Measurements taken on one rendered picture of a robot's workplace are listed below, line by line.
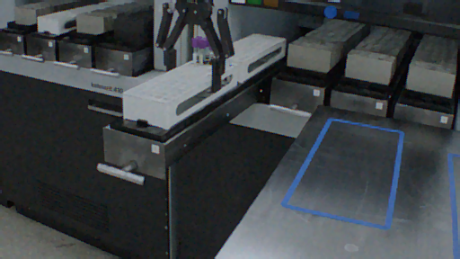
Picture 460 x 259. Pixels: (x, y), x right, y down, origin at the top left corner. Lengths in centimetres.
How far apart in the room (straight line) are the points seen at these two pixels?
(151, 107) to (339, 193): 37
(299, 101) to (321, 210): 58
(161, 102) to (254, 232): 35
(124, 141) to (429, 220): 53
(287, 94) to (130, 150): 47
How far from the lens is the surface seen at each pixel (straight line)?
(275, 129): 125
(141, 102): 89
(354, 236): 62
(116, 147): 91
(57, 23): 164
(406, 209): 70
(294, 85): 120
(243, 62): 113
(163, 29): 103
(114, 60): 145
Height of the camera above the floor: 117
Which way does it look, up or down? 23 degrees down
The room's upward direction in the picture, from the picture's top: 3 degrees clockwise
